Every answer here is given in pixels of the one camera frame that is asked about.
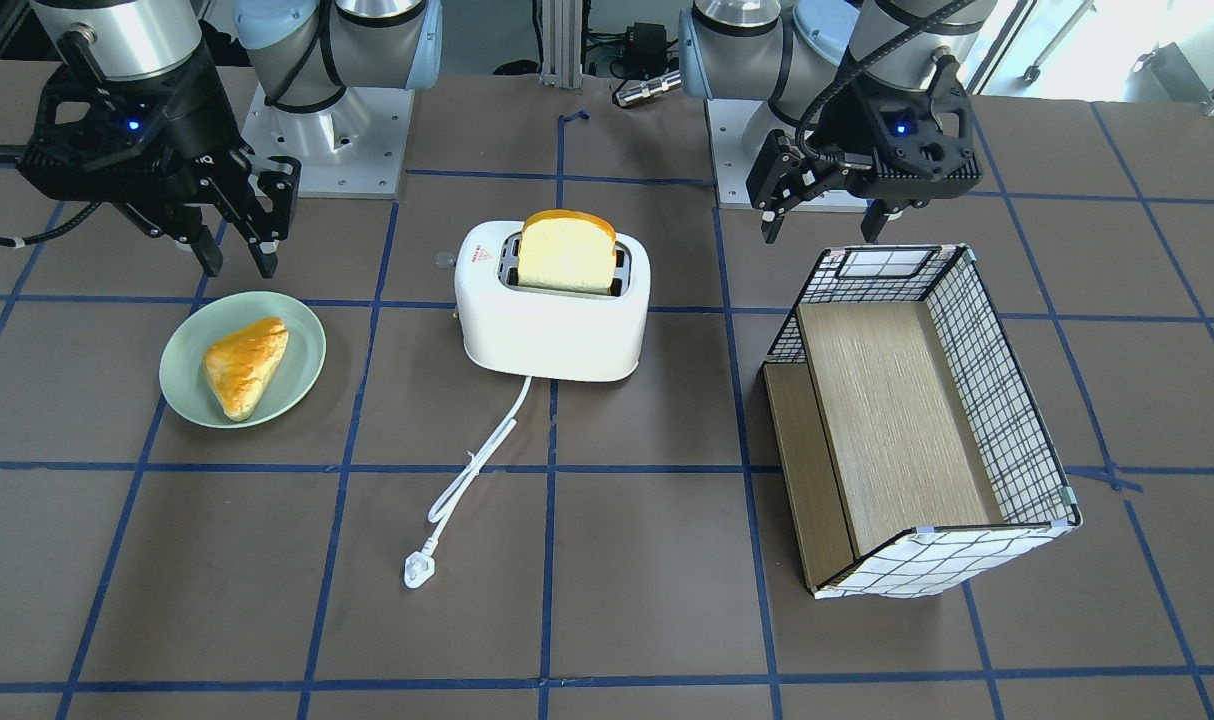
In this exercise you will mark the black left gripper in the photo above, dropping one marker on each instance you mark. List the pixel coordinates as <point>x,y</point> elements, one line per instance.
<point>839,142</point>

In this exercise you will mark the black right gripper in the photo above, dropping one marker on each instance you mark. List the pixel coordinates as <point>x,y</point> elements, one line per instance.
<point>189,122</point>

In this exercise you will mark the white two-slot toaster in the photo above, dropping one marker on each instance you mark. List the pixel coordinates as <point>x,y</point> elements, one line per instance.
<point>581,337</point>

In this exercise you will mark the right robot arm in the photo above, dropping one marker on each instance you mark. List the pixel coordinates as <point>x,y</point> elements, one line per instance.
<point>306,54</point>

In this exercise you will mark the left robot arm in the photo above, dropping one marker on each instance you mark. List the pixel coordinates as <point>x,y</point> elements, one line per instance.
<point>793,58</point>

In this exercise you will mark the toast slice in toaster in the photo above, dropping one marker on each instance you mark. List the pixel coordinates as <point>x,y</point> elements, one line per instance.
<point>566,250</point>

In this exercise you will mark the golden triangular pastry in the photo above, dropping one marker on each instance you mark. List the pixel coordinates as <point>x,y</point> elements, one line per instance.
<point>240,366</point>

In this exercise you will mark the light green plate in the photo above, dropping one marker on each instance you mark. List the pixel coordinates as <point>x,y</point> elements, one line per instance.
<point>183,380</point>

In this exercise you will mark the silver metal cylinder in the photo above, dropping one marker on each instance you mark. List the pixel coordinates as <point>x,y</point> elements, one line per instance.
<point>633,93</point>

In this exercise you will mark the aluminium frame post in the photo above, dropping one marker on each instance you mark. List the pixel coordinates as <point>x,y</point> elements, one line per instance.
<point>561,30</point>

